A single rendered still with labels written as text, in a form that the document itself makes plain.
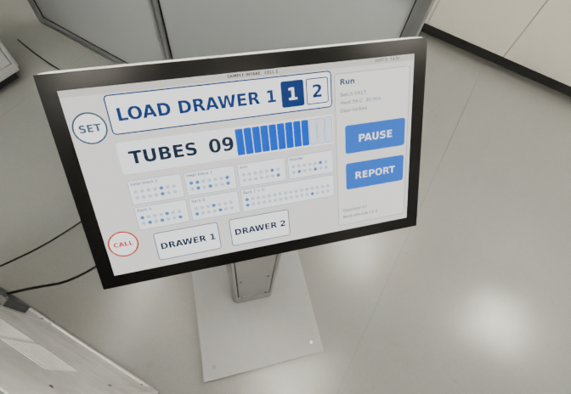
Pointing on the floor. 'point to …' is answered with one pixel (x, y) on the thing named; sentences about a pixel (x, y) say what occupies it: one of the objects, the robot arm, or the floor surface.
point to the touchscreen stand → (254, 315)
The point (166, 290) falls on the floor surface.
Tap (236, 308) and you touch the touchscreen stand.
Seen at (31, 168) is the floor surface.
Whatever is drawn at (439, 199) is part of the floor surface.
